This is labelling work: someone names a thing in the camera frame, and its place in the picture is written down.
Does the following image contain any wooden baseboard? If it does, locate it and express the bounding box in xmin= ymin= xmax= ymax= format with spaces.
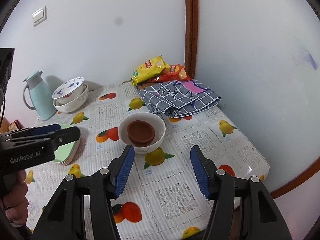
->
xmin=270 ymin=152 xmax=320 ymax=200

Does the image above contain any green plate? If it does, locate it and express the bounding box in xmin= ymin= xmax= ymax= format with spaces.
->
xmin=51 ymin=124 xmax=79 ymax=164

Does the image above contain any person's left hand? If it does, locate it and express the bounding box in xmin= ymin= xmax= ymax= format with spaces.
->
xmin=2 ymin=169 xmax=28 ymax=222

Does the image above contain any light blue thermos jug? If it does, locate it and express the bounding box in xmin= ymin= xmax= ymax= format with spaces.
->
xmin=23 ymin=71 xmax=57 ymax=121

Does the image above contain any white light switch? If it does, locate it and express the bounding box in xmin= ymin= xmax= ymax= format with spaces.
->
xmin=32 ymin=6 xmax=47 ymax=27

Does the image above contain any wooden door frame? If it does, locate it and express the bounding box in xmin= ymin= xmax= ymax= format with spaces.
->
xmin=184 ymin=0 xmax=201 ymax=80

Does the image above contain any small white bowl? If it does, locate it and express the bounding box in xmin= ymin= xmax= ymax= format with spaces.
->
xmin=118 ymin=112 xmax=166 ymax=155

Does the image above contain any grey checked cloth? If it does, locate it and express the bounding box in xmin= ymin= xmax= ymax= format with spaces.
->
xmin=137 ymin=79 xmax=222 ymax=119

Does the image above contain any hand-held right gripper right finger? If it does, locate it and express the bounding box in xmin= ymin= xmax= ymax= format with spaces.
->
xmin=190 ymin=145 xmax=293 ymax=240

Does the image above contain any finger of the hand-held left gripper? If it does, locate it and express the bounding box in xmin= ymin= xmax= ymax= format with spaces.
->
xmin=49 ymin=126 xmax=81 ymax=148
xmin=31 ymin=124 xmax=62 ymax=137

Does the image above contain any large white bowl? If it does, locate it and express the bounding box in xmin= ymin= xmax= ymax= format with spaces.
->
xmin=53 ymin=90 xmax=89 ymax=113

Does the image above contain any red chips bag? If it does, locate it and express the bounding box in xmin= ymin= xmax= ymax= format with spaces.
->
xmin=147 ymin=64 xmax=191 ymax=83

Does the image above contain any yellow chips bag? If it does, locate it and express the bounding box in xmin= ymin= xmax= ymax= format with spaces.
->
xmin=132 ymin=56 xmax=170 ymax=87

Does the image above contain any fruit print lace tablecloth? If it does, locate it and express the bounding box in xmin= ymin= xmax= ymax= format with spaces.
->
xmin=25 ymin=81 xmax=270 ymax=240

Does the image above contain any blue red patterned bowl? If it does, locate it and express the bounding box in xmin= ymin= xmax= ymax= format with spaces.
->
xmin=52 ymin=77 xmax=85 ymax=104

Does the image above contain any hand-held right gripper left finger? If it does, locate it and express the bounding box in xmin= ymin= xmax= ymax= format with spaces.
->
xmin=32 ymin=145 xmax=135 ymax=240

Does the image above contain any brown bowl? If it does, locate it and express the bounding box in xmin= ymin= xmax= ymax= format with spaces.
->
xmin=127 ymin=120 xmax=155 ymax=147

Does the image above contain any white bowl with grey motif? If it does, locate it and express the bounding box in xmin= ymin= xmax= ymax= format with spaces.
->
xmin=75 ymin=82 xmax=89 ymax=105

